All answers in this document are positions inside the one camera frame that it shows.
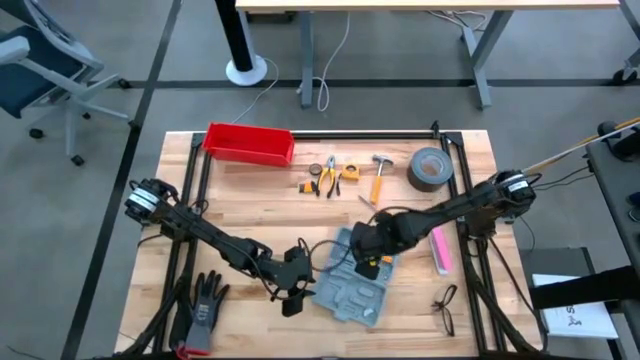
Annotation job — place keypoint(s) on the black grey work glove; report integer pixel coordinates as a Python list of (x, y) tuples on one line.
[(202, 315)]

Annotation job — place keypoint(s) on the black aluminium table frame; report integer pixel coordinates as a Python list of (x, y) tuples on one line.
[(350, 135)]

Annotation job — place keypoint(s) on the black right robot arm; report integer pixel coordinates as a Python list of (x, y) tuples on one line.
[(450, 212)]

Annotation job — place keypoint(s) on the yellow white rod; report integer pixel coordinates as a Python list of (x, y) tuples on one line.
[(575, 149)]

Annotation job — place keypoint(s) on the black diagonal frame brace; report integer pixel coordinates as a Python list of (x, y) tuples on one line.
[(495, 312), (160, 320)]

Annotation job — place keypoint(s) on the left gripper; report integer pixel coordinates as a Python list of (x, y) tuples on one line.
[(295, 280)]

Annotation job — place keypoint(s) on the red plastic bin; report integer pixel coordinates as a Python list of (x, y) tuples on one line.
[(247, 145)]

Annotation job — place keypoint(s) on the pole with round white base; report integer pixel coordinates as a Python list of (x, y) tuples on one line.
[(245, 70)]

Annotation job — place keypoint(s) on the orange screwdriver bit holder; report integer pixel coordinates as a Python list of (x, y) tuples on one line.
[(388, 259)]

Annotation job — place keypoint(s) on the pink white sanding block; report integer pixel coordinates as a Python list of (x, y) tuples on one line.
[(442, 255)]

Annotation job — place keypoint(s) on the wooden desk with grey legs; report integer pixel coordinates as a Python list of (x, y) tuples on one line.
[(425, 4)]

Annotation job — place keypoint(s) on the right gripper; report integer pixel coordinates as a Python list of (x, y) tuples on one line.
[(375, 240)]

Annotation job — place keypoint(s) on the grey chair leg with caster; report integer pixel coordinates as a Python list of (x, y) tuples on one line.
[(625, 76)]

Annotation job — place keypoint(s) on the grey floor box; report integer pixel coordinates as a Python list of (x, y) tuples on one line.
[(550, 260)]

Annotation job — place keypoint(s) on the dark framed eyeglasses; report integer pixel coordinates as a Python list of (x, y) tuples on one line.
[(440, 304)]

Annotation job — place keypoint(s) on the black flat bar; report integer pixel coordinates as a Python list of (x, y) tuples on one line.
[(580, 290)]

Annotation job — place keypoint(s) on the black cart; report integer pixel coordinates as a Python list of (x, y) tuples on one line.
[(615, 190)]

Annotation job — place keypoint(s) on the small black tape roll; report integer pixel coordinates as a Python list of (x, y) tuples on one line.
[(310, 169)]

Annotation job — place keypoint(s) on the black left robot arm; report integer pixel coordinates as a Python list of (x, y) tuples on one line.
[(215, 240)]

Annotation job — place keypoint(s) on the grey duct tape roll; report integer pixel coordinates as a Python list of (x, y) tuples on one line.
[(417, 177)]

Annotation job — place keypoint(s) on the grey plastic tool case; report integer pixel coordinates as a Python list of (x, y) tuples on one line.
[(345, 295)]

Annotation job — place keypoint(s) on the white printed paper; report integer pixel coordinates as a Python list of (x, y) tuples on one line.
[(575, 322)]

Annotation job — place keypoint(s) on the grey blue office chair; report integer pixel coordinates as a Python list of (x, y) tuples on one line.
[(30, 75)]

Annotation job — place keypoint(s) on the yellow tape measure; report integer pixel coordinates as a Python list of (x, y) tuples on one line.
[(350, 174)]

